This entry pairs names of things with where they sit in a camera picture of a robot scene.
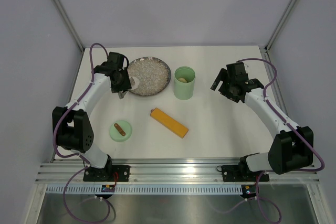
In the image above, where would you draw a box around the toy fried egg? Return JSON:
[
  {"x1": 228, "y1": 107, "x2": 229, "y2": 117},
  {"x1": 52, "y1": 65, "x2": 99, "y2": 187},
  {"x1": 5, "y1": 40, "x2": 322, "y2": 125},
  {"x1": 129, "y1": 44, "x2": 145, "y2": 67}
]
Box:
[{"x1": 130, "y1": 77, "x2": 140, "y2": 90}]

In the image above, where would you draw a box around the green cylindrical lunch container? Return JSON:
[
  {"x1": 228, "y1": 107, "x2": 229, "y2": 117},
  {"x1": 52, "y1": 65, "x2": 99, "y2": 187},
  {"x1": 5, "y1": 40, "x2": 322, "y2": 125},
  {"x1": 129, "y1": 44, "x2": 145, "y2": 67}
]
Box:
[{"x1": 174, "y1": 66, "x2": 196, "y2": 100}]

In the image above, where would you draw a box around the toy beige bun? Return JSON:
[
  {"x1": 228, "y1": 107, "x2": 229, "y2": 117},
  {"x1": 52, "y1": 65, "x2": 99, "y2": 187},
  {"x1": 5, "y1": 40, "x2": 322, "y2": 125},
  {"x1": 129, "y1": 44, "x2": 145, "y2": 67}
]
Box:
[{"x1": 178, "y1": 78, "x2": 187, "y2": 83}]

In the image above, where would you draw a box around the green round lid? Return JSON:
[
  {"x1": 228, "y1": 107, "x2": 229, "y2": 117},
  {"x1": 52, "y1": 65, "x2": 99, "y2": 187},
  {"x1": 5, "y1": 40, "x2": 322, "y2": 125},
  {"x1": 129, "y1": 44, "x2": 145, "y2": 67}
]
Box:
[{"x1": 109, "y1": 120, "x2": 132, "y2": 143}]

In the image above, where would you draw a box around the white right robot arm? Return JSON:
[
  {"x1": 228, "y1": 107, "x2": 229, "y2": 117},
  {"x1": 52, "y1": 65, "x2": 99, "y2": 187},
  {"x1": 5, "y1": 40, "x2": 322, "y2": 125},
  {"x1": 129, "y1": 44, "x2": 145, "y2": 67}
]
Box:
[{"x1": 211, "y1": 61, "x2": 313, "y2": 180}]

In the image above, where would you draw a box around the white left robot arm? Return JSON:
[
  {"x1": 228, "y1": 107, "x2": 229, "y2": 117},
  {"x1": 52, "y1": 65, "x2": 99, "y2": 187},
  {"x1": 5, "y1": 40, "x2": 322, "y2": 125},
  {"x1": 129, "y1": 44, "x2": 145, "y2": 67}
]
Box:
[{"x1": 52, "y1": 52, "x2": 131, "y2": 181}]

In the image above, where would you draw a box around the yellow rectangular box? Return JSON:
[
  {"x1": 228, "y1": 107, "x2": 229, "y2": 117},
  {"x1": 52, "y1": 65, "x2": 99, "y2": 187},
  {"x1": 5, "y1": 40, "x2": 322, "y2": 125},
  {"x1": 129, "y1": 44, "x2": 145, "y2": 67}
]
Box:
[{"x1": 150, "y1": 108, "x2": 189, "y2": 138}]

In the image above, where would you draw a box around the glittery round plate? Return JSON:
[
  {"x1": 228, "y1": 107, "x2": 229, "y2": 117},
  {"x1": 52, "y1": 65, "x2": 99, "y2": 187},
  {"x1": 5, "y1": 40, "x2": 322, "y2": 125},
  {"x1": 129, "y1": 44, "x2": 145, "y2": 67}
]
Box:
[{"x1": 128, "y1": 57, "x2": 172, "y2": 97}]

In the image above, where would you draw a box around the aluminium right frame rail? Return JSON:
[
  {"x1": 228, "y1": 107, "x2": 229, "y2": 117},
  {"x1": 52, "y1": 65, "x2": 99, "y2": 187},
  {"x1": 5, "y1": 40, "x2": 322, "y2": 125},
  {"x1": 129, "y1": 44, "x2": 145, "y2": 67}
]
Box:
[{"x1": 258, "y1": 46, "x2": 274, "y2": 80}]

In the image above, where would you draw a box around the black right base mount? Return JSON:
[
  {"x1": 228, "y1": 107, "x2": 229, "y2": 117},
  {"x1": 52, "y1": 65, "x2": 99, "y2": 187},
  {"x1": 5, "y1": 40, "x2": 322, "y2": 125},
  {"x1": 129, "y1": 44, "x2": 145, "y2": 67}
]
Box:
[{"x1": 216, "y1": 165, "x2": 260, "y2": 183}]

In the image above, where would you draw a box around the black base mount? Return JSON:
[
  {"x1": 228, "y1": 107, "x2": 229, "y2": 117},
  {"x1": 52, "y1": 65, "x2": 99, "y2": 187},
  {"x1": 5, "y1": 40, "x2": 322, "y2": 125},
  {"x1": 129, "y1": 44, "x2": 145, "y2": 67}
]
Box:
[
  {"x1": 83, "y1": 165, "x2": 131, "y2": 182},
  {"x1": 216, "y1": 165, "x2": 260, "y2": 183}
]

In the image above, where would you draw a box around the aluminium front rail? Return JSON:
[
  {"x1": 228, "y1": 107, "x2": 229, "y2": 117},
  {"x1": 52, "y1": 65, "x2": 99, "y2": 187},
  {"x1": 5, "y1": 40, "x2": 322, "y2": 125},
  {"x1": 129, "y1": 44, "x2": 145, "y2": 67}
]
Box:
[{"x1": 35, "y1": 158, "x2": 320, "y2": 185}]

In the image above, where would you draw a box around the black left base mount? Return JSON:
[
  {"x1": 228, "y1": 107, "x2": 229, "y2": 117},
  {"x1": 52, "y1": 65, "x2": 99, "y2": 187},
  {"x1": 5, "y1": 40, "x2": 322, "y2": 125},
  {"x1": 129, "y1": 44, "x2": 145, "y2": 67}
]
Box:
[{"x1": 83, "y1": 165, "x2": 131, "y2": 182}]

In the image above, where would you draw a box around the aluminium left frame post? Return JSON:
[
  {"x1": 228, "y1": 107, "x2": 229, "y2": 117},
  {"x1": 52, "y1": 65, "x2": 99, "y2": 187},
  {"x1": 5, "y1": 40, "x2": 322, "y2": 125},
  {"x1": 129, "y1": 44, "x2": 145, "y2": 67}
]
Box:
[{"x1": 51, "y1": 0, "x2": 85, "y2": 53}]

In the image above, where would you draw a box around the white slotted cable duct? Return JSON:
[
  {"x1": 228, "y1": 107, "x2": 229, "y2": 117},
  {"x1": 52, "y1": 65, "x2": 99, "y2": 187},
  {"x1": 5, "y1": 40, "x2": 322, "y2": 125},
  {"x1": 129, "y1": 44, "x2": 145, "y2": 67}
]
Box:
[{"x1": 46, "y1": 184, "x2": 243, "y2": 195}]

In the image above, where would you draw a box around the aluminium corner frame post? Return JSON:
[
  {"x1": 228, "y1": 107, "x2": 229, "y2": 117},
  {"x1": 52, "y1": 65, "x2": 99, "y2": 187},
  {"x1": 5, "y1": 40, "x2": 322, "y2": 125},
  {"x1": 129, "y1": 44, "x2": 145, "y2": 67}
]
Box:
[{"x1": 265, "y1": 0, "x2": 299, "y2": 53}]

